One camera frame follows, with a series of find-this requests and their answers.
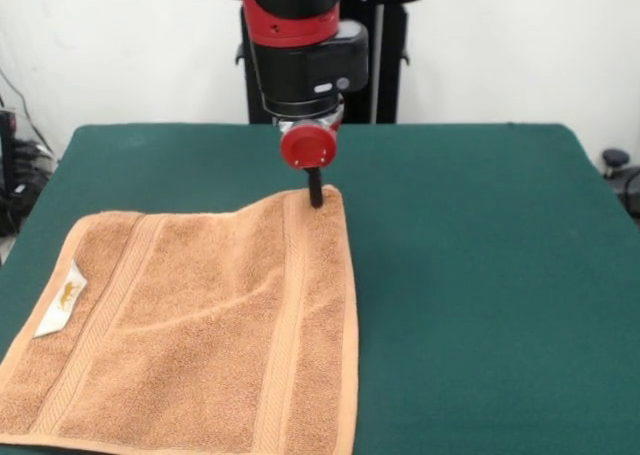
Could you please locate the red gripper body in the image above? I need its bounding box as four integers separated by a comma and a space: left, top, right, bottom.
279, 123, 340, 171

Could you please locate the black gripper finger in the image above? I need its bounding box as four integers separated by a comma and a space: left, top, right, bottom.
305, 167, 326, 210

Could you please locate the tan terry towel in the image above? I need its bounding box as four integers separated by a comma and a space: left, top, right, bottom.
0, 184, 361, 455

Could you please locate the dark green table cloth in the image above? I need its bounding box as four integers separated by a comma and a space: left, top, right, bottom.
0, 122, 640, 455

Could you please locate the office chair base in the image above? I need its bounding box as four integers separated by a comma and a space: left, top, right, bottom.
601, 148, 640, 226

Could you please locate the black upright device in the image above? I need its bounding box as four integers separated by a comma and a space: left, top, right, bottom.
0, 107, 18, 196

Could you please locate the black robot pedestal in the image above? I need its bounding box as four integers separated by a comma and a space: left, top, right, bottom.
218, 0, 434, 125

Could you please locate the black cable bundle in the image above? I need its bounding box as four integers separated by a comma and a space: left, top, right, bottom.
0, 172, 51, 238

